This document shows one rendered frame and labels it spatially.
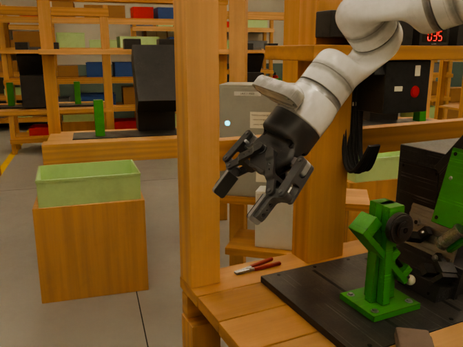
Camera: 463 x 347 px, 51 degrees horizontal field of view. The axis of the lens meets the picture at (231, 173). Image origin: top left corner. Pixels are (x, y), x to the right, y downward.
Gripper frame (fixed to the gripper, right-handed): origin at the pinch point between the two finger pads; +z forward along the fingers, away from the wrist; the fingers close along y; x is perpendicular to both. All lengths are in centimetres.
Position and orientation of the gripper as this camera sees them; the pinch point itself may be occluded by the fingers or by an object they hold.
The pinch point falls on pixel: (235, 204)
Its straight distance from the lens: 66.7
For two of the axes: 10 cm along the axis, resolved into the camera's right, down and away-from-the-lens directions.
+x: -6.1, -5.0, -6.1
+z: -6.0, 8.0, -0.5
